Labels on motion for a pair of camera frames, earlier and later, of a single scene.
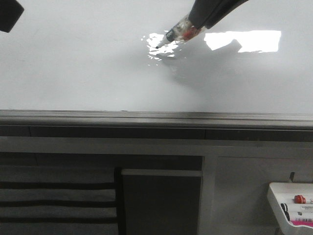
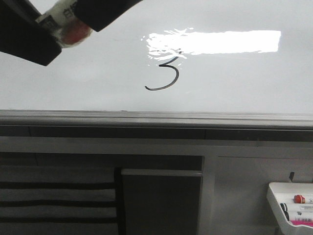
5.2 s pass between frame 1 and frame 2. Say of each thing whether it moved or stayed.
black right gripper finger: moved
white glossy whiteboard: stayed
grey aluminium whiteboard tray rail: stayed
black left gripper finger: moved
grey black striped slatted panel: stayed
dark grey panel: stayed
